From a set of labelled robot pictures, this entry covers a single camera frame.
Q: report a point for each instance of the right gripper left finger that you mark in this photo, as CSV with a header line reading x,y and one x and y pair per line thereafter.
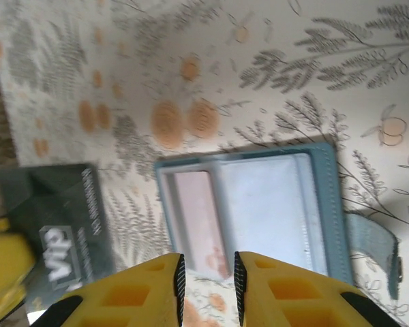
x,y
133,296

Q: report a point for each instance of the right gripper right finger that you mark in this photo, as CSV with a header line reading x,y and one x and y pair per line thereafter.
x,y
293,299

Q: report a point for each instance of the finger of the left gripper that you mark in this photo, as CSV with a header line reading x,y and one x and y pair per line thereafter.
x,y
7,265

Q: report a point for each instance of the black VIP card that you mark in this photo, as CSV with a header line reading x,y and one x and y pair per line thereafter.
x,y
64,211

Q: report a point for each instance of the teal card holder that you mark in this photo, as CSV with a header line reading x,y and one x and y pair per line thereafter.
x,y
276,204

